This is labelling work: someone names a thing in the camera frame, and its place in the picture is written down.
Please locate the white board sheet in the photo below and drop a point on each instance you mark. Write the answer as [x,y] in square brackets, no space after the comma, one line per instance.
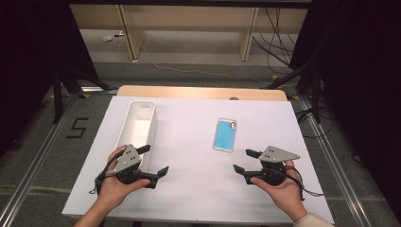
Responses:
[189,142]

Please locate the white plastic bin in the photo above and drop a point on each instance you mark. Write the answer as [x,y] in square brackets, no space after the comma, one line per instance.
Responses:
[138,126]

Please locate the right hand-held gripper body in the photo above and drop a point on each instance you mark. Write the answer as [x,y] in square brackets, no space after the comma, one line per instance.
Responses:
[275,154]

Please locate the metal floor rail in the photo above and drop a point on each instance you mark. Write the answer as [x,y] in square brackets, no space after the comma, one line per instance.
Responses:
[34,164]
[334,157]

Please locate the light wooden table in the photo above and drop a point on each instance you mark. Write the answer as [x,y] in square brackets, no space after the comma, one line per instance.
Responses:
[189,92]

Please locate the black metal stand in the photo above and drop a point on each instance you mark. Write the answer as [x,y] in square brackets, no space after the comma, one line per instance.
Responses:
[57,94]
[316,94]

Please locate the small white floor object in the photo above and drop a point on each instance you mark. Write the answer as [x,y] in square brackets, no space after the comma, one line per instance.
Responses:
[107,38]

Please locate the black curtain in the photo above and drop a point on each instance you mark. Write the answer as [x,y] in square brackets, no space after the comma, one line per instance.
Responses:
[362,78]
[28,63]

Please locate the person's right hand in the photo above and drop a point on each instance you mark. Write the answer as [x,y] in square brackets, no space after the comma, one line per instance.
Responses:
[283,195]

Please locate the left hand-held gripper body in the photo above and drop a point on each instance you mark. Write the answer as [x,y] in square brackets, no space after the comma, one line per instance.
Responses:
[128,157]

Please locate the person's left hand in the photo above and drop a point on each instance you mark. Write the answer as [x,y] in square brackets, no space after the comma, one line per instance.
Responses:
[113,190]

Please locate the long wooden desk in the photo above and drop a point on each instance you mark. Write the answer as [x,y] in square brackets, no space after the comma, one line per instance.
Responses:
[189,19]

